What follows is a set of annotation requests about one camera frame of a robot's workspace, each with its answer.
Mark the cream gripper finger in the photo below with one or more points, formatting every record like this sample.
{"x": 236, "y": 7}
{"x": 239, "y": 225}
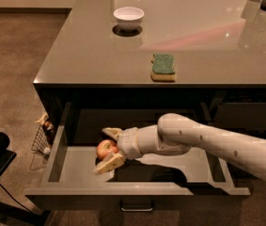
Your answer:
{"x": 112, "y": 132}
{"x": 111, "y": 162}

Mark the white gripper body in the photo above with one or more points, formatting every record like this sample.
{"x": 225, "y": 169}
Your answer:
{"x": 128, "y": 142}

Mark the red apple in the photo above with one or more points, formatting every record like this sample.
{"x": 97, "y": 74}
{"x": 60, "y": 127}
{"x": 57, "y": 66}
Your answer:
{"x": 105, "y": 147}

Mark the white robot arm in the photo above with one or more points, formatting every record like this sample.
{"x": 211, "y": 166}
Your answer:
{"x": 175, "y": 134}

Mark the open grey top drawer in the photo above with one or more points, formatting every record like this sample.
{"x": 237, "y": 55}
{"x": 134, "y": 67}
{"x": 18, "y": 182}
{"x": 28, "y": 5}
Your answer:
{"x": 196, "y": 179}

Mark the grey counter cabinet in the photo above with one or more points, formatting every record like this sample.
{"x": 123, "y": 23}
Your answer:
{"x": 219, "y": 50}

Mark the green and yellow sponge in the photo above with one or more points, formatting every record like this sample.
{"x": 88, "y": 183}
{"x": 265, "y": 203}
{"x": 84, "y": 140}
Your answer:
{"x": 163, "y": 68}

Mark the white ceramic bowl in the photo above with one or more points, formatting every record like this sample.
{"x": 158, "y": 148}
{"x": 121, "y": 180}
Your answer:
{"x": 129, "y": 18}

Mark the metal drawer handle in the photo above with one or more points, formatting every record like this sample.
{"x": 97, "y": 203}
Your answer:
{"x": 131, "y": 207}

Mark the wire basket with items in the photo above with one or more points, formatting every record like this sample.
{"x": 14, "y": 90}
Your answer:
{"x": 43, "y": 142}

